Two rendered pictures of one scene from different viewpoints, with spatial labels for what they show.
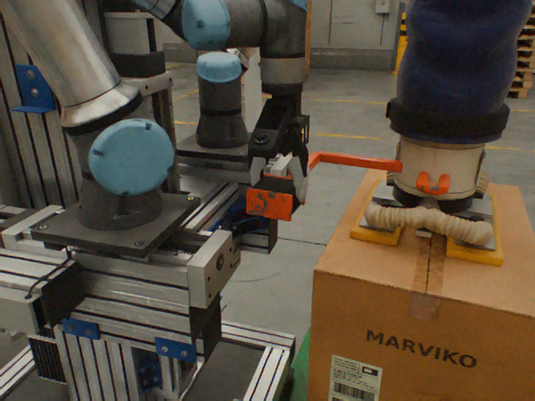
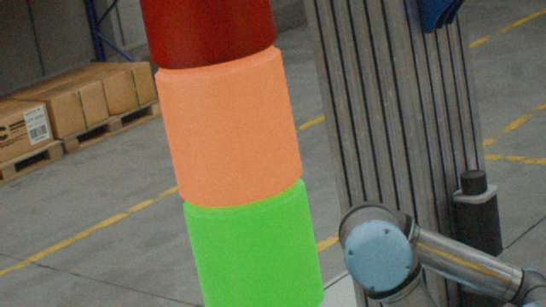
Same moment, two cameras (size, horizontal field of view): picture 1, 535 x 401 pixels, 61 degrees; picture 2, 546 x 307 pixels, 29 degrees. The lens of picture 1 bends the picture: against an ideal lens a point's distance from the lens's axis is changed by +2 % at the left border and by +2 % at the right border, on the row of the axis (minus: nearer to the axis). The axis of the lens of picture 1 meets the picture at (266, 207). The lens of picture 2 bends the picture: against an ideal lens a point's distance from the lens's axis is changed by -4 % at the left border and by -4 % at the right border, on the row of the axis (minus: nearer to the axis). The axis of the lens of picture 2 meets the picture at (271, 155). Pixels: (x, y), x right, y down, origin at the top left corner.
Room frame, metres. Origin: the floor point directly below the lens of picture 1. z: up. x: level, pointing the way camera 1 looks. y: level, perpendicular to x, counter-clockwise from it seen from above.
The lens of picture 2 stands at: (-1.11, -0.38, 2.35)
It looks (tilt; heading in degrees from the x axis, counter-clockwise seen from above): 17 degrees down; 28
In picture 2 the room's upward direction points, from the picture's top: 11 degrees counter-clockwise
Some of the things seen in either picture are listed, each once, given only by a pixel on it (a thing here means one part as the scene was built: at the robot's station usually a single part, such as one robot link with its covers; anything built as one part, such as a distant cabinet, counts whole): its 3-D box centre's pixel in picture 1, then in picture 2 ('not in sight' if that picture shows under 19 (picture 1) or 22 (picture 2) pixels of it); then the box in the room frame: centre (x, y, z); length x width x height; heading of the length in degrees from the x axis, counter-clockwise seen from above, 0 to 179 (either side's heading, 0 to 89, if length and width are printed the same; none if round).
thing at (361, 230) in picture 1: (386, 201); not in sight; (0.96, -0.29, 0.97); 0.34 x 0.10 x 0.05; 157
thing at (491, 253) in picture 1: (474, 215); not in sight; (0.89, -0.46, 0.97); 0.34 x 0.10 x 0.05; 157
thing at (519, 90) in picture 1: (493, 48); not in sight; (7.61, -3.64, 0.65); 1.29 x 1.10 x 1.31; 163
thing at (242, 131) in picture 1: (221, 123); not in sight; (1.24, 0.13, 1.09); 0.15 x 0.15 x 0.10
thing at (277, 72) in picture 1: (280, 70); not in sight; (0.77, -0.02, 1.30); 0.08 x 0.08 x 0.05
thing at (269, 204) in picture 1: (276, 196); not in sight; (0.75, -0.02, 1.08); 0.09 x 0.08 x 0.05; 67
